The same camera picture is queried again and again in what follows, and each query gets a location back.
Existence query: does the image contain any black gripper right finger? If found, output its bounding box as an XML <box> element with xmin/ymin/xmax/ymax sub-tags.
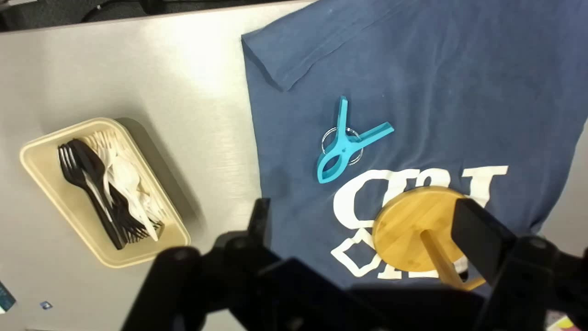
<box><xmin>451</xmin><ymin>198</ymin><xmax>588</xmax><ymax>331</ymax></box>

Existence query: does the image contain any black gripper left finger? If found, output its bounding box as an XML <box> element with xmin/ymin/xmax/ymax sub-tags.
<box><xmin>122</xmin><ymin>196</ymin><xmax>291</xmax><ymax>331</ymax></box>

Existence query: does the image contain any light blue plastic peg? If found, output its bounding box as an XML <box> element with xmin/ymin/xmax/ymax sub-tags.
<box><xmin>315</xmin><ymin>96</ymin><xmax>397</xmax><ymax>187</ymax></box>

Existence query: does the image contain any wooden branch stand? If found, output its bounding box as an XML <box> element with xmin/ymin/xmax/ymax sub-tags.
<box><xmin>371</xmin><ymin>187</ymin><xmax>493</xmax><ymax>295</ymax></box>

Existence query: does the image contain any black plastic fork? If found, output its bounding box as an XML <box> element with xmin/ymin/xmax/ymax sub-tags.
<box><xmin>57</xmin><ymin>142</ymin><xmax>127</xmax><ymax>253</ymax></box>
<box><xmin>72</xmin><ymin>139</ymin><xmax>151</xmax><ymax>245</ymax></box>

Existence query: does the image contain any white plastic fork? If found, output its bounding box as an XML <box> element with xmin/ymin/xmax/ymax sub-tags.
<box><xmin>85</xmin><ymin>130</ymin><xmax>125</xmax><ymax>161</ymax></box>
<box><xmin>100</xmin><ymin>146</ymin><xmax>168</xmax><ymax>244</ymax></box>

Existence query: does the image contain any beige plastic tray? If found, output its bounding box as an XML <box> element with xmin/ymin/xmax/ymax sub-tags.
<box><xmin>17</xmin><ymin>117</ymin><xmax>193</xmax><ymax>271</ymax></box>

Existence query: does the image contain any small teal object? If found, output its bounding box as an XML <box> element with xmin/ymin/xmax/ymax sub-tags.
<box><xmin>0</xmin><ymin>282</ymin><xmax>19</xmax><ymax>317</ymax></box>

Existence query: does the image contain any blue printed t-shirt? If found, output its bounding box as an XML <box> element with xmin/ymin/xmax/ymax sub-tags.
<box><xmin>241</xmin><ymin>0</ymin><xmax>588</xmax><ymax>299</ymax></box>

